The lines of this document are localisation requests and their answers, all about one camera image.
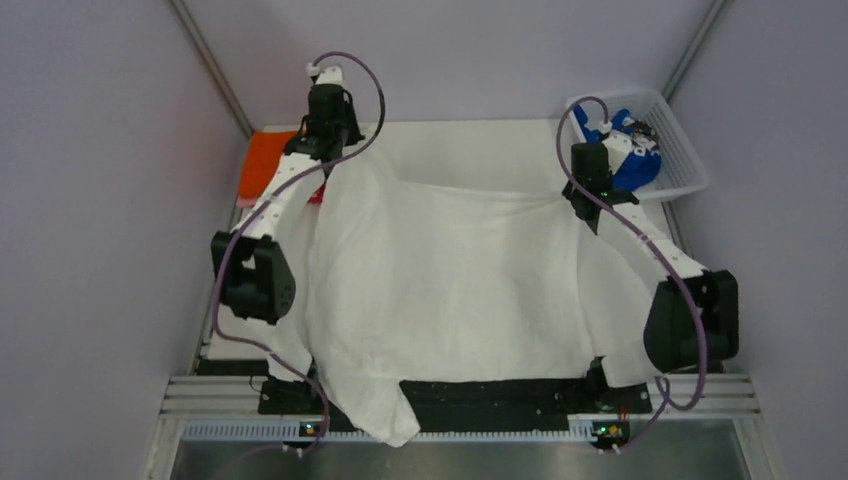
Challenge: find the white t-shirt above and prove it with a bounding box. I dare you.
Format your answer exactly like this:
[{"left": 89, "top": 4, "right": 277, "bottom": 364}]
[{"left": 218, "top": 142, "right": 664, "bottom": 448}]

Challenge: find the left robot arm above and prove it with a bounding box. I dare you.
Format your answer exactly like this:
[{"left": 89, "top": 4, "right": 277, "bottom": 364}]
[{"left": 210, "top": 81, "right": 364, "bottom": 326}]

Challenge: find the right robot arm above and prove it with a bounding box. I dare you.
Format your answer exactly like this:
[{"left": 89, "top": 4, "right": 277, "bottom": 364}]
[{"left": 557, "top": 143, "right": 739, "bottom": 412}]

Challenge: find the blue t-shirt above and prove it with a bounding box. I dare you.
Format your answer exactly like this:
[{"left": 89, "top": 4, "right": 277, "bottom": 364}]
[{"left": 573, "top": 106, "right": 662, "bottom": 192}]

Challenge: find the folded orange t-shirt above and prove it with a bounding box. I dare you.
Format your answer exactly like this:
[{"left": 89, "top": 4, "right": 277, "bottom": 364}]
[{"left": 237, "top": 130, "right": 297, "bottom": 205}]

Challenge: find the white plastic basket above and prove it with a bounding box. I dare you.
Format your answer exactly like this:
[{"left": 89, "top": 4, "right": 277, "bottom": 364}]
[{"left": 566, "top": 88, "right": 708, "bottom": 202}]

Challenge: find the folded pink t-shirt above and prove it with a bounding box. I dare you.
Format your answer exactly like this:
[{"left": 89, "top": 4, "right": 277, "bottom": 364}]
[{"left": 236, "top": 185, "right": 327, "bottom": 209}]

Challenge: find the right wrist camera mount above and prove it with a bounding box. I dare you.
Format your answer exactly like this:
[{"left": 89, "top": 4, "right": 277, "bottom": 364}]
[{"left": 598, "top": 121, "right": 633, "bottom": 174}]

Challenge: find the left corner metal post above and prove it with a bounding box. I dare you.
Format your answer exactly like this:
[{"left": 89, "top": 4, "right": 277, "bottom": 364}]
[{"left": 166, "top": 0, "right": 255, "bottom": 139}]

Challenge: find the corner metal post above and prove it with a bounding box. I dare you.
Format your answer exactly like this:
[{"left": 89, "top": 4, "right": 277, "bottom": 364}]
[
  {"left": 166, "top": 0, "right": 255, "bottom": 139},
  {"left": 661, "top": 0, "right": 734, "bottom": 103}
]

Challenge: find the right corner metal post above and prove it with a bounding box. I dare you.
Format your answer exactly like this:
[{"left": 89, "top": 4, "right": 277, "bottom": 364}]
[{"left": 661, "top": 0, "right": 734, "bottom": 103}]

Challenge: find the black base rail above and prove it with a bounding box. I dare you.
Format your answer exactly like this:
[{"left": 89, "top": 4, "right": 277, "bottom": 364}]
[{"left": 195, "top": 356, "right": 723, "bottom": 435}]

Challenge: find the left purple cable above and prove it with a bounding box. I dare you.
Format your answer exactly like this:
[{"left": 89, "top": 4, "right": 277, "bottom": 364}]
[{"left": 210, "top": 51, "right": 387, "bottom": 458}]

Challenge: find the aluminium frame rail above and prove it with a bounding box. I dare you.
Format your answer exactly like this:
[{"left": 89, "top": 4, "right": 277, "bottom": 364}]
[{"left": 143, "top": 371, "right": 783, "bottom": 479}]

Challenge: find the white slotted cable duct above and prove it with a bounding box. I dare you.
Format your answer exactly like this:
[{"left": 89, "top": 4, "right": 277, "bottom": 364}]
[{"left": 182, "top": 419, "right": 624, "bottom": 444}]

